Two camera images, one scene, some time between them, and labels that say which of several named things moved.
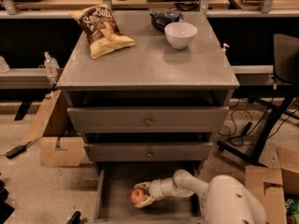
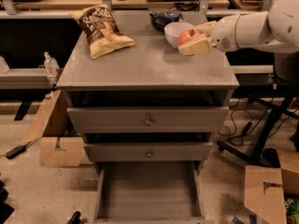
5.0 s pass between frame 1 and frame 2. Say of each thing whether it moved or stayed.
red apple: moved
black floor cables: stayed
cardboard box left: stayed
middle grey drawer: stayed
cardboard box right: stayed
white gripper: moved
